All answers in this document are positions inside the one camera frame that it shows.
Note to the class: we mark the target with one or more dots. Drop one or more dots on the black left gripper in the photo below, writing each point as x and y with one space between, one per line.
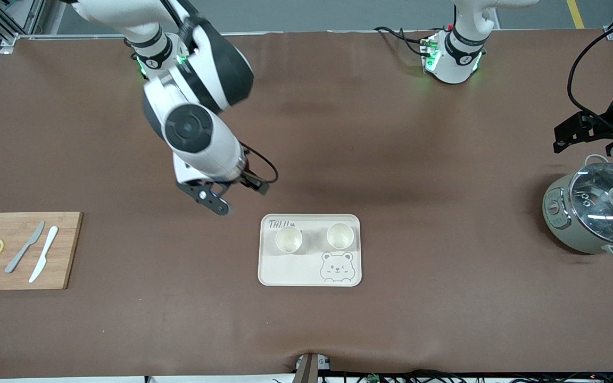
599 125

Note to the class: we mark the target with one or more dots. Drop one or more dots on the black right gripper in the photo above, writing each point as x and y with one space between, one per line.
246 179

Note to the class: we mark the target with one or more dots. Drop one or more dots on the white IKEA cup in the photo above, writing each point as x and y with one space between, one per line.
340 236
288 239

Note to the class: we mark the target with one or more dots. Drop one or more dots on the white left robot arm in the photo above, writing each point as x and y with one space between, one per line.
455 64

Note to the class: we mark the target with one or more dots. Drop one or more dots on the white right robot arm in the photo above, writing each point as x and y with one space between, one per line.
189 127

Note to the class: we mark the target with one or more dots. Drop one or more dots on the cream tray with bear print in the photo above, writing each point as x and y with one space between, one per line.
296 268

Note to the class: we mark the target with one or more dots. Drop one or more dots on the brown table cover mat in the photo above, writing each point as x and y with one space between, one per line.
306 133

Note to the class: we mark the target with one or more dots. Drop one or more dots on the grey cooking pot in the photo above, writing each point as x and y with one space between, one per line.
556 218

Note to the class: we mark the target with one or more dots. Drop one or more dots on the glass pot lid with knob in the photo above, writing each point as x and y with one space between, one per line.
599 213

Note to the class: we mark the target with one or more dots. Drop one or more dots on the wooden cutting board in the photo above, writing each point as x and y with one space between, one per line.
67 250

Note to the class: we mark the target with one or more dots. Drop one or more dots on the white plastic knife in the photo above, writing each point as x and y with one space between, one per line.
44 252

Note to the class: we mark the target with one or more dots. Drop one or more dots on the grey plastic knife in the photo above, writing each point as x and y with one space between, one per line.
24 247

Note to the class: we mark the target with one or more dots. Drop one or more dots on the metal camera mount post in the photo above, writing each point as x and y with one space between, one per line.
309 369

